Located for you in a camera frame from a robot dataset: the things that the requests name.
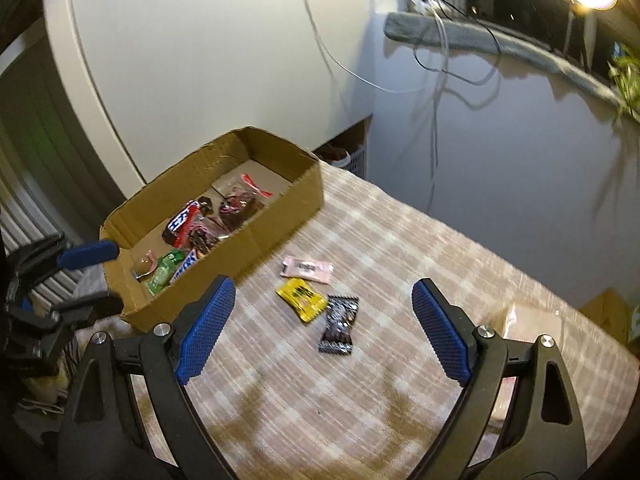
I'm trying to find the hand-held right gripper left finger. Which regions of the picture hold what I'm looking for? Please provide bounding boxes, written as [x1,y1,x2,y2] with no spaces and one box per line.
[56,274,238,480]

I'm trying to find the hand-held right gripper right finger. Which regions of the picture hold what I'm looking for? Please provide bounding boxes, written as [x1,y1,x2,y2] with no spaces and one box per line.
[407,278,587,480]

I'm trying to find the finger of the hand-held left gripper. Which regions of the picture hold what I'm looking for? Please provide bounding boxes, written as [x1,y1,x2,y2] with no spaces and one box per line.
[12,234,121,287]
[50,296,124,332]

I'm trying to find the chocolate egg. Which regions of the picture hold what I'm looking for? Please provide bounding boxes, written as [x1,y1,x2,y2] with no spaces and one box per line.
[132,254,160,281]

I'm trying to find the brown chocolate bar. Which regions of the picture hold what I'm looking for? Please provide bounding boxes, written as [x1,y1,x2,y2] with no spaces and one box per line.
[170,249,200,286]

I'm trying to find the green snack packet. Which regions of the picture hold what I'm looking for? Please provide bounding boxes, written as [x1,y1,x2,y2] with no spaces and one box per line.
[142,249,185,295]

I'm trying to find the blue red chocolate bar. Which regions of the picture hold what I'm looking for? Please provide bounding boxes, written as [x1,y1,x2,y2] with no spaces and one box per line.
[161,200,201,246]

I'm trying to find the yellow snack packet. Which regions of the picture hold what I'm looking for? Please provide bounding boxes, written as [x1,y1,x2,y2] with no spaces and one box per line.
[276,278,328,323]

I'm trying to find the foil candy packet zigzag ends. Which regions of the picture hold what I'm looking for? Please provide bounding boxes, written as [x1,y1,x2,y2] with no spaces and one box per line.
[318,294,361,356]

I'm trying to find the pink white snack packet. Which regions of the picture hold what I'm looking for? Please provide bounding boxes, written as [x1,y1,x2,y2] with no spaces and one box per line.
[280,256,333,283]

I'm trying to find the cardboard box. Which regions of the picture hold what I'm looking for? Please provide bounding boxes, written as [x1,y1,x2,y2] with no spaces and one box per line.
[100,126,325,332]

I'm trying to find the plaid tablecloth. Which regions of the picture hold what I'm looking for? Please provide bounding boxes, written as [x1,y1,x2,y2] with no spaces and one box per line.
[65,160,640,480]

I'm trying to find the brown closed carton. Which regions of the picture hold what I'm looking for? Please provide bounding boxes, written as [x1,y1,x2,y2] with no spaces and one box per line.
[580,287,633,346]

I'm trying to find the white plastic basket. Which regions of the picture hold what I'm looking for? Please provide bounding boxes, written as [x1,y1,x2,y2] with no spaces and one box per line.
[312,115,373,181]

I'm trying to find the white cabinet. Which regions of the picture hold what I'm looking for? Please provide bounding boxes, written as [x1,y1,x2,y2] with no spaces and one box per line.
[42,0,376,191]

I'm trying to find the grey windowsill cloth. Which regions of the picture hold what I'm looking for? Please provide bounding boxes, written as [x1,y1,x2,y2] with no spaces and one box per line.
[382,10,621,106]

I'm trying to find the potted spider plant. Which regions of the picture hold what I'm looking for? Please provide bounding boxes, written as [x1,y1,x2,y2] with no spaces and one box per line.
[607,42,640,126]

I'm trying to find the white charging cable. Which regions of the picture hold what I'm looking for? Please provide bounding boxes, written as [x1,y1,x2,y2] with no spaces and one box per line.
[429,10,449,181]

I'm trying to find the long white cable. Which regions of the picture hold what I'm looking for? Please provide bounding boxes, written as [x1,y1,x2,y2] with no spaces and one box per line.
[292,0,428,95]

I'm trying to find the black cable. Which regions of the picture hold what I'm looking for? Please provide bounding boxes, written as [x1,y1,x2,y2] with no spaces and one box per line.
[412,0,502,86]

